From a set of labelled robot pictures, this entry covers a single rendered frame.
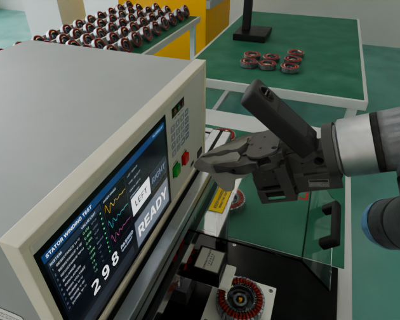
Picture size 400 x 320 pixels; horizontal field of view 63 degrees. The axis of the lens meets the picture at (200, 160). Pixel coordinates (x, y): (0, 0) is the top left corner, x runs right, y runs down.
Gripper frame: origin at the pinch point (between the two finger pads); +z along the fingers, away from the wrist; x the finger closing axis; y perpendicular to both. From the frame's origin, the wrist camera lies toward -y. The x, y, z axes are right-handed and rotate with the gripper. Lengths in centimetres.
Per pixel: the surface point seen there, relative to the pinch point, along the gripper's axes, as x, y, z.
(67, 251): -24.8, -6.7, 1.7
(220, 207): 5.4, 14.3, 4.3
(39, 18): 277, -69, 296
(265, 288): 10.2, 44.8, 5.9
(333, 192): 57, 54, -6
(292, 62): 175, 40, 19
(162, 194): -5.3, 2.0, 5.6
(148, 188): -9.3, -2.3, 3.7
